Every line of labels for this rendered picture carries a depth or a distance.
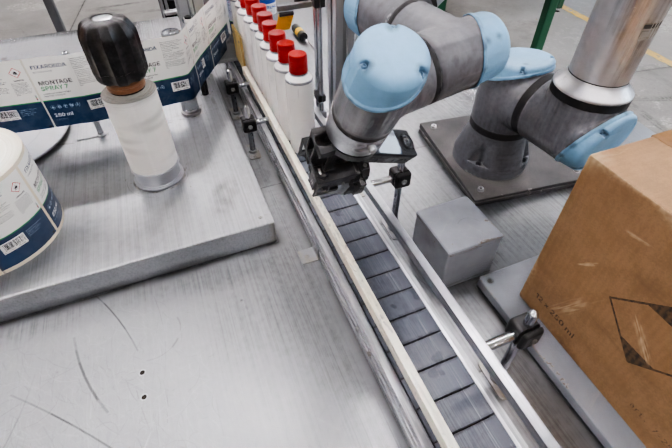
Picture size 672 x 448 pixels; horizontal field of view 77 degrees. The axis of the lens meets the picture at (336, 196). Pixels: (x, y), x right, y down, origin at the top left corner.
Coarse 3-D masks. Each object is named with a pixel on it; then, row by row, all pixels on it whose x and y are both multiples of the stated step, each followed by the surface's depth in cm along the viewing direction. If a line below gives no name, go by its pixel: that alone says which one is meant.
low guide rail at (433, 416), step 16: (256, 96) 99; (272, 128) 90; (288, 144) 83; (304, 176) 76; (320, 208) 70; (336, 240) 65; (352, 256) 62; (352, 272) 61; (368, 288) 58; (368, 304) 57; (384, 320) 55; (384, 336) 54; (400, 352) 52; (400, 368) 52; (416, 384) 49; (416, 400) 49; (432, 400) 47; (432, 416) 46; (448, 432) 45
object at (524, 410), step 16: (320, 112) 83; (368, 192) 66; (384, 208) 63; (400, 224) 61; (400, 240) 60; (416, 256) 56; (432, 272) 55; (432, 288) 54; (448, 304) 51; (464, 320) 49; (464, 336) 49; (480, 336) 48; (480, 352) 47; (496, 368) 45; (512, 384) 44; (512, 400) 43; (528, 416) 42; (544, 432) 41
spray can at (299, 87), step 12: (288, 60) 75; (300, 60) 73; (288, 72) 77; (300, 72) 75; (288, 84) 76; (300, 84) 75; (312, 84) 77; (288, 96) 78; (300, 96) 77; (312, 96) 79; (288, 108) 80; (300, 108) 79; (312, 108) 80; (300, 120) 80; (312, 120) 82; (300, 132) 82
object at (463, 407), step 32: (288, 160) 85; (320, 224) 72; (352, 224) 72; (384, 256) 67; (352, 288) 63; (384, 288) 62; (416, 320) 59; (416, 352) 55; (448, 352) 55; (448, 384) 52; (448, 416) 49; (480, 416) 49
